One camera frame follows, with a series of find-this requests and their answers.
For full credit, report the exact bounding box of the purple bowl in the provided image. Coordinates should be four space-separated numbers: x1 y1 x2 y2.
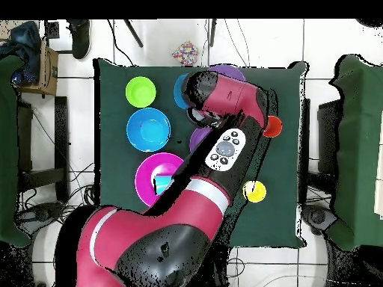
206 64 247 83
189 126 212 152

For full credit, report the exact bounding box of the pink bowl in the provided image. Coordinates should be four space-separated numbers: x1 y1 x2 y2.
134 152 186 208

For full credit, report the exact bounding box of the dark green table cloth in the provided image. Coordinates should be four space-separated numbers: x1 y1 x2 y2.
94 58 309 249

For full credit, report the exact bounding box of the black floor cable tangle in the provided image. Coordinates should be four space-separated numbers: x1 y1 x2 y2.
17 161 96 228

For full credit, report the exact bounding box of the blue cup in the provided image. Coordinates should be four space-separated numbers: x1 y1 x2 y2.
153 173 175 197

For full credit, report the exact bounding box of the black floor frame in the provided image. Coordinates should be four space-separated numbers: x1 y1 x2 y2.
43 19 90 55

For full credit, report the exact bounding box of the green cloth side table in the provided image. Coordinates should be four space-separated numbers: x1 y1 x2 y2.
0 55 32 248
327 54 383 252

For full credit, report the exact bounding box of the cardboard box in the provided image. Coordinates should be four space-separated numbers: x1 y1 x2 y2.
17 40 60 96

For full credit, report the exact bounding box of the black tripod leg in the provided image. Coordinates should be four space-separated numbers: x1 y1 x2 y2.
208 19 218 48
123 19 144 49

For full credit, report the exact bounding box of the black stool frame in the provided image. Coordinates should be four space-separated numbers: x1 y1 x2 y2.
16 96 70 203

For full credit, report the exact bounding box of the green bowl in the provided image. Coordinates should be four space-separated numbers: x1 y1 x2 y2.
125 75 157 108

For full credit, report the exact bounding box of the yellow cup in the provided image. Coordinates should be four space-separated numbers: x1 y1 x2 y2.
242 180 267 203

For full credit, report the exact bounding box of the large blue bowl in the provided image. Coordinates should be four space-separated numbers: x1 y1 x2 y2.
126 107 172 152

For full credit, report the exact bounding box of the small blue patterned bowl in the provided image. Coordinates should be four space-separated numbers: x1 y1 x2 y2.
173 72 192 111

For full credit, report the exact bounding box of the black pedestal leg with caster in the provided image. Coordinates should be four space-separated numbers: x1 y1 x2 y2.
16 201 65 229
301 203 339 235

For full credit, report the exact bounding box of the orange cup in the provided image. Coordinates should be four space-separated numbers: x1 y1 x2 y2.
263 115 283 139

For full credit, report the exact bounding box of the colourful patterned box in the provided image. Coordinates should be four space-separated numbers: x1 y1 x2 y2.
171 40 200 67

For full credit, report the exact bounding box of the person's foot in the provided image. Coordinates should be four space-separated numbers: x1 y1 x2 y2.
67 19 92 60

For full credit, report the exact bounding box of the blue cloth bundle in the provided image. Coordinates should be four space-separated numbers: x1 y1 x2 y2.
0 20 42 85

